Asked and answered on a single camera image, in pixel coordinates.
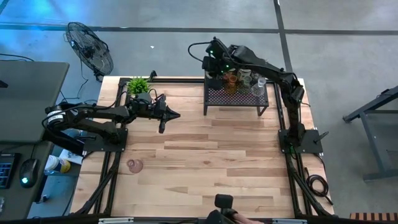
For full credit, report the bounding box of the black aluminium table frame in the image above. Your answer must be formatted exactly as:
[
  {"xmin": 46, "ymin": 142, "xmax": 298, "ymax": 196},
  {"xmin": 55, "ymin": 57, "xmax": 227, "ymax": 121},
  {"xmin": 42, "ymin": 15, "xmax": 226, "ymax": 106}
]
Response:
[{"xmin": 70, "ymin": 76, "xmax": 336, "ymax": 218}]

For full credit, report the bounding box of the clear glass candle holder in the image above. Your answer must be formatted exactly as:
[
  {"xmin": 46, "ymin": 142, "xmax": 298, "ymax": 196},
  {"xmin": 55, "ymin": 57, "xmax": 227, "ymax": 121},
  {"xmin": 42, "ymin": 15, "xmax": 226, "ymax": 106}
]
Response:
[{"xmin": 251, "ymin": 77, "xmax": 267, "ymax": 98}]

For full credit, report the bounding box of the silver metal bracket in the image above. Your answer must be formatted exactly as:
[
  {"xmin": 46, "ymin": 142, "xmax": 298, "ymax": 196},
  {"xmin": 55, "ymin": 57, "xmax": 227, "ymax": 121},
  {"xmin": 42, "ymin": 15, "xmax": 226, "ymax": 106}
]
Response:
[
  {"xmin": 272, "ymin": 218, "xmax": 308, "ymax": 224},
  {"xmin": 98, "ymin": 217, "xmax": 135, "ymax": 224}
]

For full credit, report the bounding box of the dark grey table frame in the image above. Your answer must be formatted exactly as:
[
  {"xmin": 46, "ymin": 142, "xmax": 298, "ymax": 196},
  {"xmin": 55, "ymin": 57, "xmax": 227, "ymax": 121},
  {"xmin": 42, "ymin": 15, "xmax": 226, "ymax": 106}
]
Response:
[{"xmin": 341, "ymin": 84, "xmax": 398, "ymax": 182}]

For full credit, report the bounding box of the black perforated metal rack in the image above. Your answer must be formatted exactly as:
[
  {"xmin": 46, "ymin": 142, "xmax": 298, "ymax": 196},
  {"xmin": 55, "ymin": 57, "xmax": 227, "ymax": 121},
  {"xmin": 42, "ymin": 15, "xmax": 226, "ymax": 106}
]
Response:
[{"xmin": 203, "ymin": 68, "xmax": 270, "ymax": 117}]

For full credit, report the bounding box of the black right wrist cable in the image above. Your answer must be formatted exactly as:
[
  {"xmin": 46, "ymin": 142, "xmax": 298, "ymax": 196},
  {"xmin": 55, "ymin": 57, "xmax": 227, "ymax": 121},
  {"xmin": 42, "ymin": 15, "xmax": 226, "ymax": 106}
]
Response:
[{"xmin": 187, "ymin": 40, "xmax": 215, "ymax": 63}]

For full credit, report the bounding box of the white yellow plastic container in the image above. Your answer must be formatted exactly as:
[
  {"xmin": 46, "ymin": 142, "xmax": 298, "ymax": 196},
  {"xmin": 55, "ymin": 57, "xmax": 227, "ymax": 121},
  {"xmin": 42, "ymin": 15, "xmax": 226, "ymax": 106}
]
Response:
[{"xmin": 44, "ymin": 154, "xmax": 72, "ymax": 174}]

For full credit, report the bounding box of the grey desk top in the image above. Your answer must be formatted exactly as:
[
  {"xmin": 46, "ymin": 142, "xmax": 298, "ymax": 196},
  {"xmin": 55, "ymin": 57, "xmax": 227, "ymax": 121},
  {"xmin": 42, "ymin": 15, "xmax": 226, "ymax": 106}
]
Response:
[{"xmin": 0, "ymin": 60, "xmax": 70, "ymax": 144}]

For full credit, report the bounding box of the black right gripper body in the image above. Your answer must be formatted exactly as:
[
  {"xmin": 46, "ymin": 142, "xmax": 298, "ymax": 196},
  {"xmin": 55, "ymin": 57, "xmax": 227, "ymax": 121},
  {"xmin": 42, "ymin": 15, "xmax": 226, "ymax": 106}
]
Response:
[{"xmin": 201, "ymin": 37, "xmax": 237, "ymax": 91}]

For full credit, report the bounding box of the coiled black cable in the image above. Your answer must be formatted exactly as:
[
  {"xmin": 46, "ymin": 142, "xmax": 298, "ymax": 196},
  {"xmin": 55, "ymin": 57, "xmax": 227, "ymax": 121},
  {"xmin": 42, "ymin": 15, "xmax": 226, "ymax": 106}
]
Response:
[{"xmin": 303, "ymin": 166, "xmax": 334, "ymax": 206}]

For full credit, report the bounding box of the black floor fan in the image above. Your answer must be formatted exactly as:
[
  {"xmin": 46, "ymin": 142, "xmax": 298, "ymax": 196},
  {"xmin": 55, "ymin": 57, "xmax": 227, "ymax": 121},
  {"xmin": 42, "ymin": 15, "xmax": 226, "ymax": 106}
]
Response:
[{"xmin": 64, "ymin": 21, "xmax": 114, "ymax": 82}]

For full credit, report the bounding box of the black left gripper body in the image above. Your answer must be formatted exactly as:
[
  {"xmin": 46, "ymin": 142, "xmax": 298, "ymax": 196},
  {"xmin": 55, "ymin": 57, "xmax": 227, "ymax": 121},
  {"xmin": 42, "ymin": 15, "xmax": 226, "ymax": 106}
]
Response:
[{"xmin": 136, "ymin": 93, "xmax": 168, "ymax": 134}]

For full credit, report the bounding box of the white paper sheet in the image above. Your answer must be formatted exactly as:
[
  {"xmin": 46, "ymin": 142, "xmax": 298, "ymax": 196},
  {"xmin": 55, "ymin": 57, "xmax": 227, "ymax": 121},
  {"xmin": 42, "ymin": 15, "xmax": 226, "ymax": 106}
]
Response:
[{"xmin": 58, "ymin": 148, "xmax": 84, "ymax": 166}]

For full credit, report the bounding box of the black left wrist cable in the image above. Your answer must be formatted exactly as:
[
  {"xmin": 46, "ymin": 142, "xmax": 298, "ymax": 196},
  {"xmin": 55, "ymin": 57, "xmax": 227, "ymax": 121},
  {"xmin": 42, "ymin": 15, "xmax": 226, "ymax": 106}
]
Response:
[{"xmin": 146, "ymin": 88, "xmax": 165, "ymax": 101}]

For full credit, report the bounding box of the dark grey desk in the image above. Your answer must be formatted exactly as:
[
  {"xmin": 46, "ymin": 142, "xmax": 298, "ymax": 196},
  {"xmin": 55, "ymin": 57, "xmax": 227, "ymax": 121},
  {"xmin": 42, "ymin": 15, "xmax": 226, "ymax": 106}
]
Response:
[{"xmin": 0, "ymin": 141, "xmax": 54, "ymax": 221}]

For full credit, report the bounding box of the orange black striped object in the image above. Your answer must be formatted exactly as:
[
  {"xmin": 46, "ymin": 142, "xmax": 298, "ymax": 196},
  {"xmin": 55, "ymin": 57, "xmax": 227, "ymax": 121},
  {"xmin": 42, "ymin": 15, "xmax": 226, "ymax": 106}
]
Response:
[{"xmin": 349, "ymin": 212, "xmax": 398, "ymax": 222}]

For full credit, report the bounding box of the black computer mouse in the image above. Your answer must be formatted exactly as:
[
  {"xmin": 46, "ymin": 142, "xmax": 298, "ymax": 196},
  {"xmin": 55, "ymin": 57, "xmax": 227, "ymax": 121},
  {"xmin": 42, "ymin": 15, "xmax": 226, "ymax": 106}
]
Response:
[{"xmin": 19, "ymin": 157, "xmax": 41, "ymax": 189}]

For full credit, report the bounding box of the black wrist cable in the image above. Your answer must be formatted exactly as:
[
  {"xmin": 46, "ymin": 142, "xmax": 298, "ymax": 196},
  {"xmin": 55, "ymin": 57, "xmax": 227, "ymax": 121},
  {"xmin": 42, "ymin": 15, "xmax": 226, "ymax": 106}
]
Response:
[
  {"xmin": 146, "ymin": 88, "xmax": 165, "ymax": 101},
  {"xmin": 187, "ymin": 40, "xmax": 215, "ymax": 63}
]

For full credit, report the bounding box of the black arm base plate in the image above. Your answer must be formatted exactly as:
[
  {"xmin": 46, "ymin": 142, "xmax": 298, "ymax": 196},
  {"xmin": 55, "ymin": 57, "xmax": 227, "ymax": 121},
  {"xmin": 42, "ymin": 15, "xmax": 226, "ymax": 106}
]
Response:
[
  {"xmin": 277, "ymin": 128, "xmax": 324, "ymax": 154},
  {"xmin": 83, "ymin": 128, "xmax": 129, "ymax": 154}
]

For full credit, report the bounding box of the green artificial potted plant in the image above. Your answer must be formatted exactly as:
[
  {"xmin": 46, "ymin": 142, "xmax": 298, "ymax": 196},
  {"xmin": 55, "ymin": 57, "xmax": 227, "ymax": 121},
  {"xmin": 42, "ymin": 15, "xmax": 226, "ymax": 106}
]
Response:
[{"xmin": 126, "ymin": 76, "xmax": 152, "ymax": 102}]

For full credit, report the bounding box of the black keyboard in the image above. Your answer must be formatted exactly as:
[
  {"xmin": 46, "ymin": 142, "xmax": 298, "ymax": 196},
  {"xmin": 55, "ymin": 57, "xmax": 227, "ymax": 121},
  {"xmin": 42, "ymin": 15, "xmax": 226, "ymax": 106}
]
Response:
[{"xmin": 0, "ymin": 152, "xmax": 17, "ymax": 190}]

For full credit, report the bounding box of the amber ribbed glass candle holder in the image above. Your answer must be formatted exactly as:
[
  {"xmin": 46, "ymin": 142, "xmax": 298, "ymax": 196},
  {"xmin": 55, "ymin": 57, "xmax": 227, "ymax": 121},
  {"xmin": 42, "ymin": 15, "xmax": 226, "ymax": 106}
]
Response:
[{"xmin": 224, "ymin": 75, "xmax": 239, "ymax": 95}]

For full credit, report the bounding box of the black clamp handle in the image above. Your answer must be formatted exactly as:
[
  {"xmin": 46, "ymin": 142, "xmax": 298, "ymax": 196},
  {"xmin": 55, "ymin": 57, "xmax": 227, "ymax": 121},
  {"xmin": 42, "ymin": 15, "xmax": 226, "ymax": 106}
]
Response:
[{"xmin": 313, "ymin": 131, "xmax": 330, "ymax": 145}]

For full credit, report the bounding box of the person's hand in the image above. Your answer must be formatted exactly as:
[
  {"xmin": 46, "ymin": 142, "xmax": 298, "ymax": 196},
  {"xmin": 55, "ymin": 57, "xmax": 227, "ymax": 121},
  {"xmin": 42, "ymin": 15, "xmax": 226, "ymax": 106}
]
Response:
[{"xmin": 232, "ymin": 212, "xmax": 265, "ymax": 224}]

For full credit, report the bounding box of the pink glass candle holder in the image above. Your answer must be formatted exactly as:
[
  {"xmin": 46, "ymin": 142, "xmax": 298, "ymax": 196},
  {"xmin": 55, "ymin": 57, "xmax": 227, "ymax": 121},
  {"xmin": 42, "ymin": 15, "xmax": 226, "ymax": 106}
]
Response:
[{"xmin": 126, "ymin": 159, "xmax": 144, "ymax": 174}]

